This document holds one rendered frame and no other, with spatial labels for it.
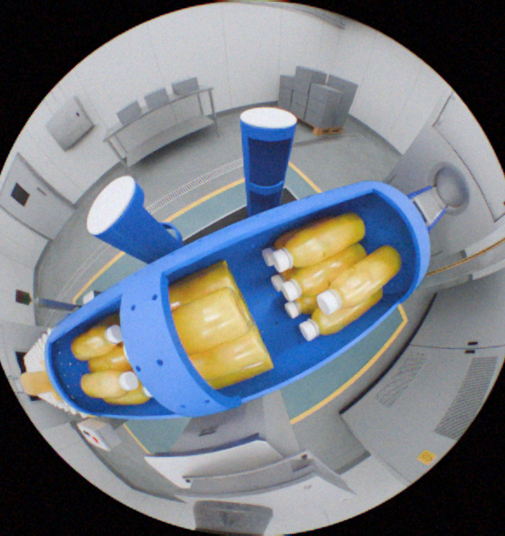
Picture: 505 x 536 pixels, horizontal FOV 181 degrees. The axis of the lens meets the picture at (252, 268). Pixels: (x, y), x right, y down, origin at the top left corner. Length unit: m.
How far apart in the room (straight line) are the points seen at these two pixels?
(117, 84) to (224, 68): 1.82
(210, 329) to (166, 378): 0.07
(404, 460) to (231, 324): 1.41
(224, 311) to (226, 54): 3.76
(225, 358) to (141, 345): 0.12
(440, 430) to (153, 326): 1.53
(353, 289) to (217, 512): 0.47
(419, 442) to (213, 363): 1.42
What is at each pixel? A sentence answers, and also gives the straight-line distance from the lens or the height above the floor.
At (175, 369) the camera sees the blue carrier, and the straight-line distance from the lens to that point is 0.17.
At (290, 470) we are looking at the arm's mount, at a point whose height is 1.19.
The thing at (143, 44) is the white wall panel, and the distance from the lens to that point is 3.50.
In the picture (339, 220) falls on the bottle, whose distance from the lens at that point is 0.32.
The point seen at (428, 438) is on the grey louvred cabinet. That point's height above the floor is 1.02.
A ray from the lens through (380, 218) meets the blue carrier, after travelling 0.38.
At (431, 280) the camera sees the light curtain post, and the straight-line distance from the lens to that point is 1.01.
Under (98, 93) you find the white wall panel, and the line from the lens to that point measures 3.45.
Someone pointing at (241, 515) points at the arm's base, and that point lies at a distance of 0.39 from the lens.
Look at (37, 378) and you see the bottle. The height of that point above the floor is 1.25.
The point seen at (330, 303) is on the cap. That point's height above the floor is 1.13.
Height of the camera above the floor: 1.37
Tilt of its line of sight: 75 degrees down
